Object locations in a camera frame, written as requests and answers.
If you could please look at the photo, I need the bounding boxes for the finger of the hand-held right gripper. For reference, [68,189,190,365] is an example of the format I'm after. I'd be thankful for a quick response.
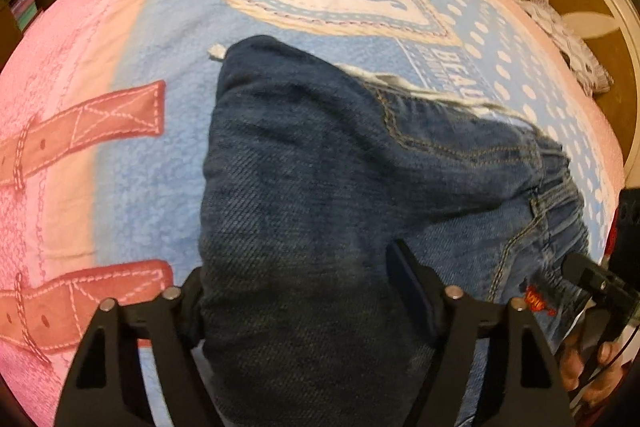
[561,253,637,314]

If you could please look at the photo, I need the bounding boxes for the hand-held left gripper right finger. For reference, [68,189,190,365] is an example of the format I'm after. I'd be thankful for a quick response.
[386,239,573,427]

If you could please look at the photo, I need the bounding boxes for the row of pastel books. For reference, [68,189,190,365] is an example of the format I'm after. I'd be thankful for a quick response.
[9,0,40,32]

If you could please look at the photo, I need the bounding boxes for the grey patterned cloth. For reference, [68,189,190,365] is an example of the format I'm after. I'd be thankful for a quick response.
[517,0,615,96]

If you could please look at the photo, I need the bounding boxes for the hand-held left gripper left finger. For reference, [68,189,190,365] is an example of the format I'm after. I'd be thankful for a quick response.
[54,267,207,427]

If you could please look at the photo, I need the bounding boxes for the person's right hand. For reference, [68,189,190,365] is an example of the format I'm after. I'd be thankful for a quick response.
[559,326,632,409]

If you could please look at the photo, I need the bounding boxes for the printed pink and blue blanket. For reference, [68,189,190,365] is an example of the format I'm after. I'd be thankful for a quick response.
[0,0,627,427]

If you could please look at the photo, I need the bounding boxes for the blue denim pants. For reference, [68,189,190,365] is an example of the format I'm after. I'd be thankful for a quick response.
[197,35,592,427]

